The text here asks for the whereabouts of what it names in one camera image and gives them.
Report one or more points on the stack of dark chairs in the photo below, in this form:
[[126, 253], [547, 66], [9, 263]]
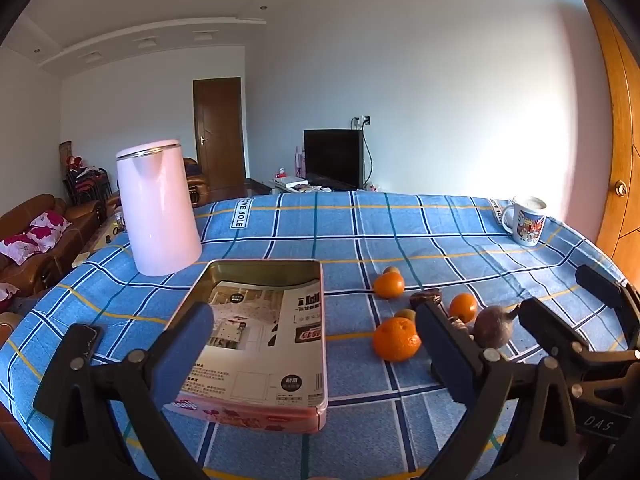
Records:
[[85, 185]]

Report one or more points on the small yellow-green fruit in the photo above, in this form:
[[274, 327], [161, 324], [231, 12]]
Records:
[[391, 270], [404, 314]]

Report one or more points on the dark brown door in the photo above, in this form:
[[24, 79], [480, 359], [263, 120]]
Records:
[[220, 130]]

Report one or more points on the brown date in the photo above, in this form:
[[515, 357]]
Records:
[[426, 299], [462, 327]]

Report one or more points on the brown leather armchair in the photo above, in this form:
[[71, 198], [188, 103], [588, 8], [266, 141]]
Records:
[[192, 180]]

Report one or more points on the pink floral pillow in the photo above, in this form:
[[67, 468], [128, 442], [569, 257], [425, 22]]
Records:
[[37, 235]]

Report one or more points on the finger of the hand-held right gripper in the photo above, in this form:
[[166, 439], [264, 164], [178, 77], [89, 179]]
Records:
[[600, 285], [550, 327]]

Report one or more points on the pink tin box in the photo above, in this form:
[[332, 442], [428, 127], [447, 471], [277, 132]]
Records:
[[250, 345]]

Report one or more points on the printed white mug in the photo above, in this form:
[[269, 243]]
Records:
[[527, 222]]

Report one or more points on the black television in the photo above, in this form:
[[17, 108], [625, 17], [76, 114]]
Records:
[[332, 157]]

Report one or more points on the pink electric kettle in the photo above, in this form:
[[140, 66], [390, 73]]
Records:
[[155, 210]]

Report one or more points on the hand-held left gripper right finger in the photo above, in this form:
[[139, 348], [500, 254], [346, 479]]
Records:
[[450, 350]]

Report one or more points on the orange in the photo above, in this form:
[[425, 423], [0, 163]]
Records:
[[396, 341], [463, 307], [389, 285]]

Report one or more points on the wooden coffee table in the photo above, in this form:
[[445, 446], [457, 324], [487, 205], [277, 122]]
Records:
[[102, 240]]

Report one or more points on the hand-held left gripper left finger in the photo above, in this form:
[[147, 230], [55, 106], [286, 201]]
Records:
[[182, 350]]

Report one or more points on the brown leather sofa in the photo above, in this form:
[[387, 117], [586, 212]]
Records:
[[75, 215]]

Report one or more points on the wall socket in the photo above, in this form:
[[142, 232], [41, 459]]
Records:
[[361, 120]]

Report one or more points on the light wooden door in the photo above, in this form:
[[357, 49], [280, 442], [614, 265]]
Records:
[[620, 135]]

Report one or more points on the tv stand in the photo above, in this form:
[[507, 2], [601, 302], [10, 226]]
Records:
[[300, 186]]

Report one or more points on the blue plaid tablecloth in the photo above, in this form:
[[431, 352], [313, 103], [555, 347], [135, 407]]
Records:
[[300, 230]]

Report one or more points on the purple passion fruit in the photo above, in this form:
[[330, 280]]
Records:
[[492, 329]]

